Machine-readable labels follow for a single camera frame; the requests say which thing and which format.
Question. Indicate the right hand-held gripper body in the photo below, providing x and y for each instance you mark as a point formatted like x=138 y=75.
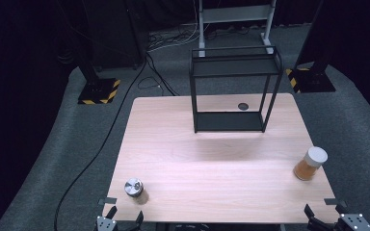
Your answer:
x=355 y=223

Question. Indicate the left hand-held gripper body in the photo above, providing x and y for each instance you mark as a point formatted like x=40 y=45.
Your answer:
x=105 y=224

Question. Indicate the grey tape strip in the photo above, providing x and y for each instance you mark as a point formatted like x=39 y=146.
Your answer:
x=107 y=201
x=334 y=201

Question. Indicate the silver lid spice jar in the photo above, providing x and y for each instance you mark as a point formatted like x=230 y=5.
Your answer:
x=134 y=187

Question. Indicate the white lid orange spice jar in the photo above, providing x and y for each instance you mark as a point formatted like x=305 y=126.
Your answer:
x=311 y=162

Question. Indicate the black stand with striped base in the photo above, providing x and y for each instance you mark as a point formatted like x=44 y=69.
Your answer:
x=311 y=80
x=98 y=91

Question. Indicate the black metal two-tier rack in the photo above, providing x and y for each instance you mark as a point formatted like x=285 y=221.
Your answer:
x=228 y=122

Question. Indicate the black round table grommet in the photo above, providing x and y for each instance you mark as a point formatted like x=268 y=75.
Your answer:
x=243 y=106

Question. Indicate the grey metal stand frame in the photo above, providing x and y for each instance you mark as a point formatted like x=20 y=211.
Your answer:
x=234 y=13

